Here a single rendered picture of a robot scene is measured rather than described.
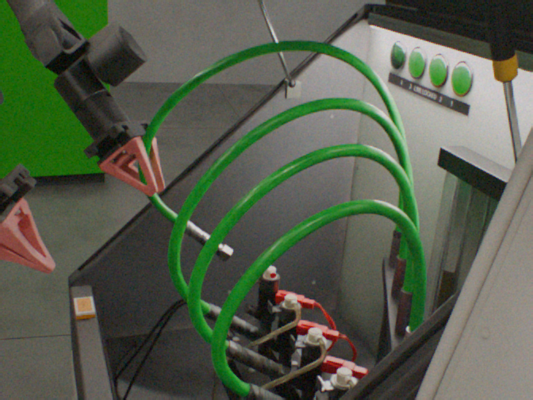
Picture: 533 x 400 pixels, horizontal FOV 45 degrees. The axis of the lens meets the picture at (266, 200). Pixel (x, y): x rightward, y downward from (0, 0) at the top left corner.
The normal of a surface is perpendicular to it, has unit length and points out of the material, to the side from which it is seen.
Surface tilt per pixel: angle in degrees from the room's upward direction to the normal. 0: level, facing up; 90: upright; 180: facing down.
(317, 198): 90
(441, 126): 90
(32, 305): 0
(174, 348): 0
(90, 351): 0
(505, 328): 76
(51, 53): 58
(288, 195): 90
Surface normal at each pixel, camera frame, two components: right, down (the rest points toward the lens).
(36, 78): 0.36, 0.37
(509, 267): -0.90, -0.16
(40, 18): -0.35, -0.27
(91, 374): 0.07, -0.93
